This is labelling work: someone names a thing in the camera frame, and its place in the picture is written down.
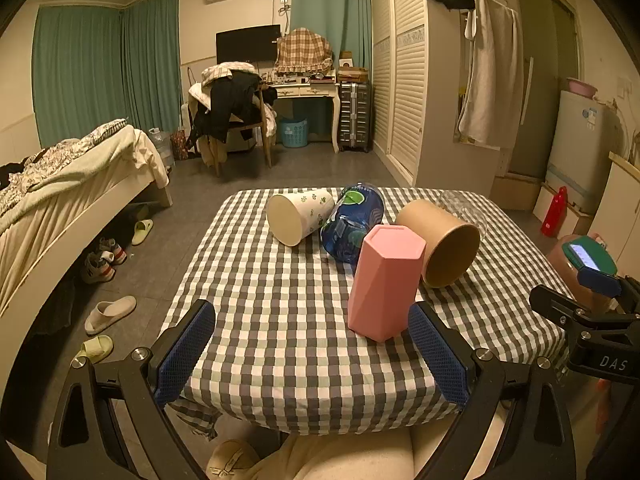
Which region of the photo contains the white bed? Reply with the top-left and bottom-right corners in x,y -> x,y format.
0,119 -> 173,376

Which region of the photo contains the person's leg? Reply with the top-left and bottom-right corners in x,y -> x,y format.
260,410 -> 506,480

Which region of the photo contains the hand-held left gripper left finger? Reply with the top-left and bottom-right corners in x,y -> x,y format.
47,299 -> 217,480

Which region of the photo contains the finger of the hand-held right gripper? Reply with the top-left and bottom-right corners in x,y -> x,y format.
529,284 -> 626,330

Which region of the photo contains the beige plush slipper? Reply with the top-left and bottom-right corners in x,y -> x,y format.
206,439 -> 261,480

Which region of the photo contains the grey checked tablecloth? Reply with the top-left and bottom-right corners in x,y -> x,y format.
160,187 -> 576,441

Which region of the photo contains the white slipper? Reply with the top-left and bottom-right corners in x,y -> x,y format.
84,296 -> 137,337

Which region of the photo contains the clear glass cup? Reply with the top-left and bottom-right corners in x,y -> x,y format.
437,191 -> 488,241

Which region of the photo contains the wooden chair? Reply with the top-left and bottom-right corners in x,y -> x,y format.
212,85 -> 273,178

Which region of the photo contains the blue plastic basket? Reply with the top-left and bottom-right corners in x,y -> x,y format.
278,117 -> 308,148

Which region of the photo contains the white washing machine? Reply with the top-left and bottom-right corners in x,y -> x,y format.
545,90 -> 626,216

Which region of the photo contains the cardboard box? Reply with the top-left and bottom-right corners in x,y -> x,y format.
337,51 -> 371,83

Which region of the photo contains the floral quilt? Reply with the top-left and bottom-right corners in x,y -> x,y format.
0,119 -> 130,221

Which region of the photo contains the silver suitcase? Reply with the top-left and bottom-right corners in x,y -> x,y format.
338,81 -> 372,153

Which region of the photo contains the white cup with green print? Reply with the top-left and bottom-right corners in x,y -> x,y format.
266,188 -> 336,247

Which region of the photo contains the black television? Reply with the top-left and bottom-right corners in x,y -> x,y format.
216,24 -> 282,66

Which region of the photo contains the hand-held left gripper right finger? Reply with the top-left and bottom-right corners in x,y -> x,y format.
407,301 -> 593,480

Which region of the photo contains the green curtain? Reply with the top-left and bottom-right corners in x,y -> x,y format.
32,5 -> 126,148
291,0 -> 373,68
122,0 -> 181,133

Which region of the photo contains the white hanging towel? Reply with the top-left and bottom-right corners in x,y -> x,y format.
457,0 -> 525,148

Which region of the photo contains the blue transparent plastic cup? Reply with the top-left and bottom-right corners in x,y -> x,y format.
320,183 -> 385,263

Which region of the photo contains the black jacket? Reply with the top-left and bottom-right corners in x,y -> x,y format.
192,71 -> 266,143

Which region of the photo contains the pile of white clothes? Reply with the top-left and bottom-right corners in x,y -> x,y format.
189,61 -> 261,111

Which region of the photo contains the white cabinet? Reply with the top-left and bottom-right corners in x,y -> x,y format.
600,152 -> 640,281

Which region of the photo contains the plaid cloth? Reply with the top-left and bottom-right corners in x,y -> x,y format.
274,27 -> 335,75

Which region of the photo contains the pink basin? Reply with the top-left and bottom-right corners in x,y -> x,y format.
566,77 -> 598,97

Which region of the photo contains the cream blanket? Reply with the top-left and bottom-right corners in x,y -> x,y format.
0,127 -> 171,321

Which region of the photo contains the white dressing desk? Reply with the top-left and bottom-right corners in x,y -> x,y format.
265,80 -> 343,155

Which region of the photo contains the brown round stool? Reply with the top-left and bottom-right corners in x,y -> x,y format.
546,234 -> 618,316

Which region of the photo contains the white storage box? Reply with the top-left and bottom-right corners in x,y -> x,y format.
532,182 -> 593,233

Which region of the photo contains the pink faceted cup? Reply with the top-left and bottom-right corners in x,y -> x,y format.
347,225 -> 427,343

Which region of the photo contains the green slipper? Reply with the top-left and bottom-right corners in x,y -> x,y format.
131,219 -> 154,247
74,335 -> 114,365

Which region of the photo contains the clear water jug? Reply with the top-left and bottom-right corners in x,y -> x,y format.
148,128 -> 176,168

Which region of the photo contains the white louvered wardrobe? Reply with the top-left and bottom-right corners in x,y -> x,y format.
368,0 -> 506,188

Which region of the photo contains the red bag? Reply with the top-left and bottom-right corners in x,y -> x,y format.
170,130 -> 190,162

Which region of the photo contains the white sneaker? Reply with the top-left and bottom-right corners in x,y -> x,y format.
97,238 -> 128,266
80,252 -> 117,284

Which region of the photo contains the red thermos bottle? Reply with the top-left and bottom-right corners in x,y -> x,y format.
541,186 -> 568,238

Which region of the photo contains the brown paper cup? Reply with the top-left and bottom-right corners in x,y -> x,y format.
396,199 -> 481,289

